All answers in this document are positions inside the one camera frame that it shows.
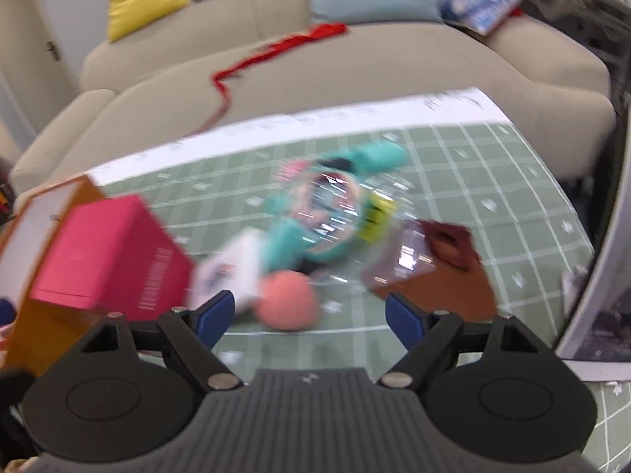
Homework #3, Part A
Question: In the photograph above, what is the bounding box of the orange cardboard box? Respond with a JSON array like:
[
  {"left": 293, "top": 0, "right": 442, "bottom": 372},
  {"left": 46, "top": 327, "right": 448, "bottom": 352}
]
[{"left": 0, "top": 175, "right": 112, "bottom": 375}]

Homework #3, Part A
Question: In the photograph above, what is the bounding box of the pink round sponge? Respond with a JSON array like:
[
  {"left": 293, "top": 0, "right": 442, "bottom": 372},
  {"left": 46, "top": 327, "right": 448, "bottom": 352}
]
[{"left": 254, "top": 271, "right": 319, "bottom": 331}]

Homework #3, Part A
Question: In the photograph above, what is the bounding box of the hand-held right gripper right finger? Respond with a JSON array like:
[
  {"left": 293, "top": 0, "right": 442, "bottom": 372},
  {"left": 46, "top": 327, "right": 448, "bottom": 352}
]
[{"left": 377, "top": 293, "right": 545, "bottom": 388}]

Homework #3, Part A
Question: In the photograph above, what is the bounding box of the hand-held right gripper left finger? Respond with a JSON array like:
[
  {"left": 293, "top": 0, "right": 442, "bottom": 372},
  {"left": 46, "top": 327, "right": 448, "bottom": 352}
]
[{"left": 81, "top": 291, "right": 245, "bottom": 390}]

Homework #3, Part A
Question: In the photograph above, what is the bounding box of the clear plastic bag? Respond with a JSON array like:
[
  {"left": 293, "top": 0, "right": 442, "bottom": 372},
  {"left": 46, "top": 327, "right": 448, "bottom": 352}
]
[{"left": 362, "top": 219, "right": 437, "bottom": 296}]

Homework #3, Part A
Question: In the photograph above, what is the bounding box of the anime print pillow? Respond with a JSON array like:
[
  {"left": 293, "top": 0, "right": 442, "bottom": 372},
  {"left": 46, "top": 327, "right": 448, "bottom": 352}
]
[{"left": 439, "top": 0, "right": 538, "bottom": 36}]

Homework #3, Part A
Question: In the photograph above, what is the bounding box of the dark shelf rack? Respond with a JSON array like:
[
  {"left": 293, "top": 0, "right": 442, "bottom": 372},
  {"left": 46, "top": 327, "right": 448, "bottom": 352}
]
[{"left": 0, "top": 158, "right": 15, "bottom": 227}]

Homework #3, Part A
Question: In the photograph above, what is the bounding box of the tablet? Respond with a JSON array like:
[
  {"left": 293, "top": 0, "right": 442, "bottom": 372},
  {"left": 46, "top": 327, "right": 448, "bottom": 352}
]
[{"left": 557, "top": 158, "right": 631, "bottom": 360}]

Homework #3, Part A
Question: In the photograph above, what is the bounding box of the red ribbon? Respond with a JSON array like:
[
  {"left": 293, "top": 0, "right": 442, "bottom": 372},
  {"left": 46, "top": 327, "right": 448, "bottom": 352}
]
[{"left": 185, "top": 22, "right": 348, "bottom": 136}]

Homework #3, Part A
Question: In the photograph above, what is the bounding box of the red lid clear box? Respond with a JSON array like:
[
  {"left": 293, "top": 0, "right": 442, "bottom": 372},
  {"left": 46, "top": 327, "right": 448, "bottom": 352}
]
[{"left": 30, "top": 194, "right": 195, "bottom": 326}]

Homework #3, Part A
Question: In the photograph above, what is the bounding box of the white door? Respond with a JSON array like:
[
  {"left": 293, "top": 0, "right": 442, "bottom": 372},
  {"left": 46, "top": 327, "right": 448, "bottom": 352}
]
[{"left": 30, "top": 0, "right": 114, "bottom": 89}]

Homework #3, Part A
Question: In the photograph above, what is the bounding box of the white packet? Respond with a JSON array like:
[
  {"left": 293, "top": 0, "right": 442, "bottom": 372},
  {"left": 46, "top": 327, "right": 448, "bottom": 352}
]
[{"left": 190, "top": 231, "right": 264, "bottom": 313}]

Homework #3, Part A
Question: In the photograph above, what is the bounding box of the teal plush doll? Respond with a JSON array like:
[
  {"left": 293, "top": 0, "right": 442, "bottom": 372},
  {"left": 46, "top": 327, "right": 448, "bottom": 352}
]
[{"left": 263, "top": 142, "right": 410, "bottom": 269}]

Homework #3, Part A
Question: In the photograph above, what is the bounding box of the green checked tablecloth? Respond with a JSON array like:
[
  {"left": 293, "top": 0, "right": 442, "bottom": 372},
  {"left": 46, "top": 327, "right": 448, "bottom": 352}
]
[{"left": 89, "top": 88, "right": 631, "bottom": 473}]

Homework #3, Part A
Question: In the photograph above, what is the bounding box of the beige sofa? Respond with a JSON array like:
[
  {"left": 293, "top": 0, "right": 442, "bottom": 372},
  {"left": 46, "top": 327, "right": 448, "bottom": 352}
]
[{"left": 10, "top": 0, "right": 617, "bottom": 198}]

